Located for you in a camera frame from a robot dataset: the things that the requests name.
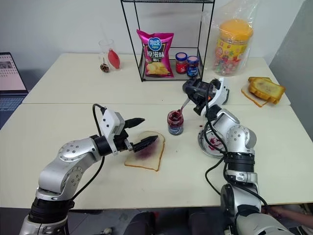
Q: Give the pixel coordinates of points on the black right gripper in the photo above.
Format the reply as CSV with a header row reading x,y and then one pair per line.
x,y
203,91

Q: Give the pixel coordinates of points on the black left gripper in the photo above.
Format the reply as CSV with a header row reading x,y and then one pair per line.
x,y
120,141

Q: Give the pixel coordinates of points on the metal spoon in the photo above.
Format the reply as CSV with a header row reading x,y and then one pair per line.
x,y
183,106

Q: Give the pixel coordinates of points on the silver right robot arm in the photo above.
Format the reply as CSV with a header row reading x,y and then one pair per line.
x,y
240,147

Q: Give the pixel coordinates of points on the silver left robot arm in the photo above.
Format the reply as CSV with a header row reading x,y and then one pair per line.
x,y
73,153

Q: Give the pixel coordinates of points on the blue-label jam jar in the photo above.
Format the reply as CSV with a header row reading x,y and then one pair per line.
x,y
192,67

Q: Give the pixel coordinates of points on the white bread slice with jam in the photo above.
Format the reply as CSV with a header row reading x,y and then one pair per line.
x,y
151,160

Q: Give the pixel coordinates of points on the open glass jam jar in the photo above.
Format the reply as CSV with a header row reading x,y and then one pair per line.
x,y
175,123

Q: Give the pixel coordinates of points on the red-label jam jar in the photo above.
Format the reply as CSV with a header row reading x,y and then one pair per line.
x,y
181,63

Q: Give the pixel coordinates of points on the toasted bread slice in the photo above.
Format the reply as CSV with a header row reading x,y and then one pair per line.
x,y
267,91
259,79

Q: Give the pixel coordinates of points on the candy jar in plastic bag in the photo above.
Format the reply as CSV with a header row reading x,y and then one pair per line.
x,y
212,49

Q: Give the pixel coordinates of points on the silver metal dish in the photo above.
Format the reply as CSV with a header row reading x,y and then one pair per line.
x,y
210,143

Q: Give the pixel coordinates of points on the pink potato chips bag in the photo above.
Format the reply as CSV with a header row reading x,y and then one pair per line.
x,y
156,56

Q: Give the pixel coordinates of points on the candy jar with orange lid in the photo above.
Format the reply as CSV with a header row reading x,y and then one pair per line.
x,y
232,49

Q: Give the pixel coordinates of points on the small brown pinecone ornament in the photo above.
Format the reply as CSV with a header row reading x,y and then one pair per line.
x,y
104,67

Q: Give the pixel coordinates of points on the red leaf-shaped pouch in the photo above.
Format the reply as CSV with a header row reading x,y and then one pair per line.
x,y
114,58

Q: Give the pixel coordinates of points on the dark rounded shape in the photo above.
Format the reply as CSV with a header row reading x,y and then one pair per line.
x,y
144,222

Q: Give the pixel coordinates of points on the clear glass cup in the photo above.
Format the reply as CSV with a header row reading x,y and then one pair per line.
x,y
104,47

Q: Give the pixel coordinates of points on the open laptop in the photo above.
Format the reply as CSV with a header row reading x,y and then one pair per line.
x,y
11,76

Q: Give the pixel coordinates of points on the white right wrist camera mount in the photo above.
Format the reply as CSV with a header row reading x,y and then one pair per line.
x,y
223,91

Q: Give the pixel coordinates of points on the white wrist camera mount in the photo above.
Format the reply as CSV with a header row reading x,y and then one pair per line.
x,y
223,91
108,122

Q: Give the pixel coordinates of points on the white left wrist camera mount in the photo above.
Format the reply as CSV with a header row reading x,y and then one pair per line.
x,y
108,122

